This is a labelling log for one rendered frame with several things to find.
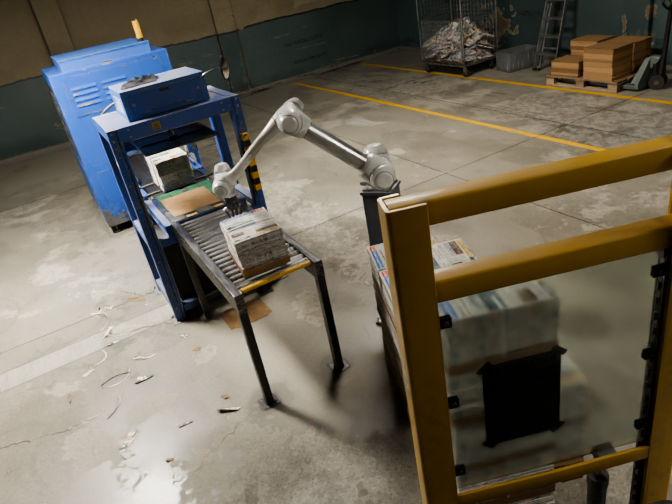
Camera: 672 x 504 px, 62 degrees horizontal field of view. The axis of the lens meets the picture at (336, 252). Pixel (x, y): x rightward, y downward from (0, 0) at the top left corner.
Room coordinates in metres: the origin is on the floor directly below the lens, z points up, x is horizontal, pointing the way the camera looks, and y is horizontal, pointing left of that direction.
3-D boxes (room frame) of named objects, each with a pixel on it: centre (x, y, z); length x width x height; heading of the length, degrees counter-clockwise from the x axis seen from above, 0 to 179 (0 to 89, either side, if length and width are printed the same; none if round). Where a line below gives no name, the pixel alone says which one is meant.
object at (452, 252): (2.12, -0.41, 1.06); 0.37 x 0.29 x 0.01; 94
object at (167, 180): (4.77, 1.28, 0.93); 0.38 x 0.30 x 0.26; 25
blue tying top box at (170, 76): (4.25, 1.04, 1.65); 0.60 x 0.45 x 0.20; 115
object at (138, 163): (5.28, 1.51, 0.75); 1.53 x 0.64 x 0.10; 25
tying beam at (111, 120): (4.25, 1.04, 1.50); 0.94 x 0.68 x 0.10; 115
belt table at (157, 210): (4.25, 1.04, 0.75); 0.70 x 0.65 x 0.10; 25
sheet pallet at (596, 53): (8.02, -4.25, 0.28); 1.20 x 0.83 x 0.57; 25
